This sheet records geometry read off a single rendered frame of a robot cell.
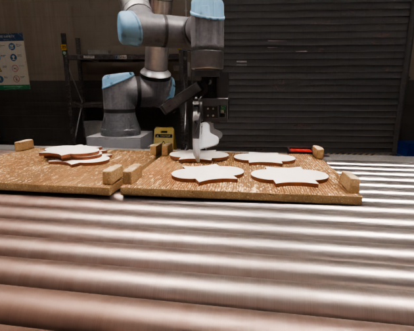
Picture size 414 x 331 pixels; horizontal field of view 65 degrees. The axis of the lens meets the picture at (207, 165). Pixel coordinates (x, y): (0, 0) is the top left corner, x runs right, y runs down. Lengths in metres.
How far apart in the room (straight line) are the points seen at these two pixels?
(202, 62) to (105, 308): 0.56
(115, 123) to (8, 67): 5.42
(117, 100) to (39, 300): 0.96
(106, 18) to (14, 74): 1.86
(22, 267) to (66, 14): 5.82
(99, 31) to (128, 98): 4.67
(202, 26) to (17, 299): 0.61
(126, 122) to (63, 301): 0.96
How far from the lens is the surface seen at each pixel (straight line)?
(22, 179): 0.71
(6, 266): 0.42
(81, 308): 0.33
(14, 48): 6.52
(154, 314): 0.30
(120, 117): 1.24
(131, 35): 0.82
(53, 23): 6.21
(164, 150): 0.84
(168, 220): 0.48
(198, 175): 0.61
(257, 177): 0.61
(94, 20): 5.94
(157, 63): 1.24
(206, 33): 0.76
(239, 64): 5.40
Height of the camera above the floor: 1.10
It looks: 13 degrees down
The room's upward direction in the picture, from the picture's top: straight up
